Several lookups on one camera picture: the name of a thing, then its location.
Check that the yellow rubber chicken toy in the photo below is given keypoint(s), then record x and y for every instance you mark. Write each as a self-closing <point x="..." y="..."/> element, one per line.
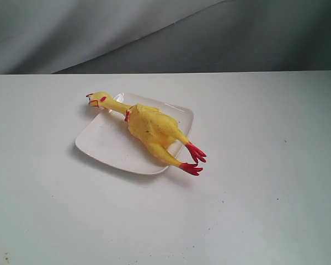
<point x="156" y="130"/>

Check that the white square plate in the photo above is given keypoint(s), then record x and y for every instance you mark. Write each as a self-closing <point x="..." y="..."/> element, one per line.
<point x="107" y="139"/>

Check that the grey backdrop cloth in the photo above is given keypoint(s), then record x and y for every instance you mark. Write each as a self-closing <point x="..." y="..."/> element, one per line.
<point x="75" y="37"/>

